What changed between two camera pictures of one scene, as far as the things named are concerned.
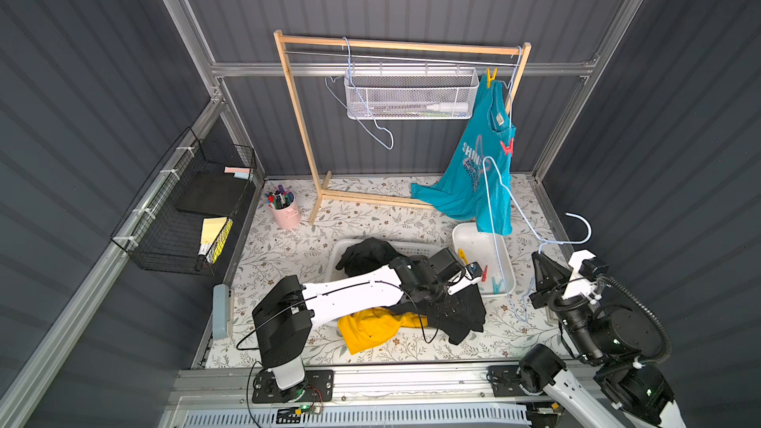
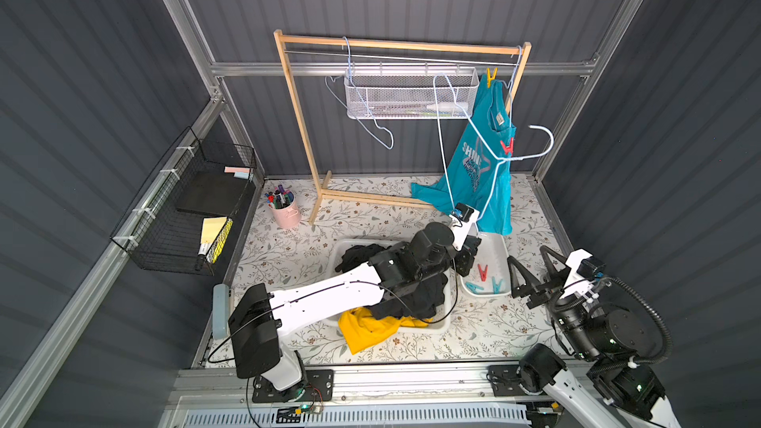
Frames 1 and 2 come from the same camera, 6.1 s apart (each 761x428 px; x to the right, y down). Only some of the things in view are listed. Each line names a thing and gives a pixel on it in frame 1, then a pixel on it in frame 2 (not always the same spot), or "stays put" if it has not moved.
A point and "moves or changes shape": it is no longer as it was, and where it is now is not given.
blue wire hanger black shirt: (529, 224) -> (483, 134)
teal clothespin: (496, 287) stays put
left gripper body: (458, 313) -> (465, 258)
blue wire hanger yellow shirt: (360, 97) stays put
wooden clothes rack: (314, 192) stays put
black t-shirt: (458, 315) moves or changes shape
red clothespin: (509, 149) stays put
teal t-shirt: (478, 182) stays put
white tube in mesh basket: (448, 107) stays put
